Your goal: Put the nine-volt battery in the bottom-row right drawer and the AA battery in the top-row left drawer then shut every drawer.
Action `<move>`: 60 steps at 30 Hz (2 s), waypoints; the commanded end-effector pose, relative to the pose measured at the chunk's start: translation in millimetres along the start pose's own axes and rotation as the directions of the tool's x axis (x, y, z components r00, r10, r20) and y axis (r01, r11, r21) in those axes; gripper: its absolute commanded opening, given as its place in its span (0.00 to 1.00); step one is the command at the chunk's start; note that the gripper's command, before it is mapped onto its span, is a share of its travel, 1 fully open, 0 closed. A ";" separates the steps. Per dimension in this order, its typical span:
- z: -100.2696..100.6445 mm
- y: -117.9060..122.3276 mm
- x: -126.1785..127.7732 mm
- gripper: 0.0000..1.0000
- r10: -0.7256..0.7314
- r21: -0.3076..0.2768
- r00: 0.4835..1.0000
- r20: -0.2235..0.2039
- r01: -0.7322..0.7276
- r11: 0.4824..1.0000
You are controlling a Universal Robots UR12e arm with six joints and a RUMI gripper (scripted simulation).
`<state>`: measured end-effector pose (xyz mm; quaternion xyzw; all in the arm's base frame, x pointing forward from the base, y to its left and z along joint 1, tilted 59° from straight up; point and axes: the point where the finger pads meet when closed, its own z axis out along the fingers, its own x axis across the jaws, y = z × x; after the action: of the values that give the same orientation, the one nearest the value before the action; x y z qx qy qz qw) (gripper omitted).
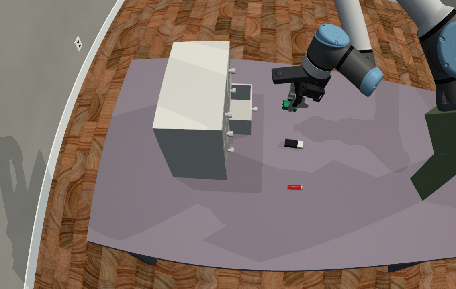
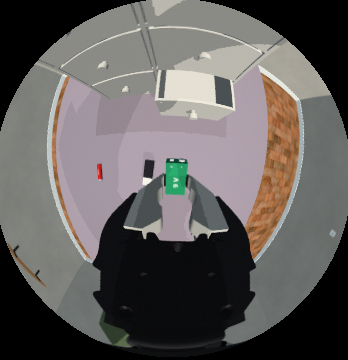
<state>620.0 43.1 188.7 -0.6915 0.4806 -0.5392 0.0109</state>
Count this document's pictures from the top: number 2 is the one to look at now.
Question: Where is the red aa battery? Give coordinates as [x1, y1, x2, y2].
[97, 164, 103, 180]

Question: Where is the white drawer with knob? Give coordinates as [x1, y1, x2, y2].
[141, 0, 283, 51]
[39, 3, 139, 67]

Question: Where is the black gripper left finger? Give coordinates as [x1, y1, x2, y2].
[93, 173, 166, 271]

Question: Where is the green nine-volt battery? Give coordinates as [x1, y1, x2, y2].
[165, 158, 188, 195]

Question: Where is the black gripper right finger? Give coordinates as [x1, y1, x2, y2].
[186, 174, 256, 272]

